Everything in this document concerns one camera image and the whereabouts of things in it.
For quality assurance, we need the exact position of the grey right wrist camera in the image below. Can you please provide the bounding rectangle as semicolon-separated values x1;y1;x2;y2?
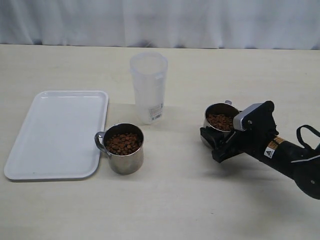
233;103;266;132

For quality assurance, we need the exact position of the white zip tie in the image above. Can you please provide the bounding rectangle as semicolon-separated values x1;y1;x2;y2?
291;155;320;164

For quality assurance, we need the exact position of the white curtain backdrop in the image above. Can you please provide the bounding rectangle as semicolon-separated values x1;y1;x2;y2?
0;0;320;50

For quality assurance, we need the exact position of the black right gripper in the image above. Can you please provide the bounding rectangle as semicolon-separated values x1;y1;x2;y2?
200;100;279;163

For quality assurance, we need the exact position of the steel mug with kibble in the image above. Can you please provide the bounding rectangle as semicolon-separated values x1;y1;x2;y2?
94;122;145;175

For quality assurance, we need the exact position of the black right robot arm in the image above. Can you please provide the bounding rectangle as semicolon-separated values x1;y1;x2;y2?
200;100;320;200

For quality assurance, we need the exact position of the white plastic tray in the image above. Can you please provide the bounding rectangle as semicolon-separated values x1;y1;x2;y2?
3;90;109;182

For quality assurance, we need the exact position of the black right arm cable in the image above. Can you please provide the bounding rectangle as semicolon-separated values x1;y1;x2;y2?
296;124;320;151

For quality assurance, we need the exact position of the clear plastic tall container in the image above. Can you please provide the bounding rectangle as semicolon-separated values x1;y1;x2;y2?
129;51;168;125

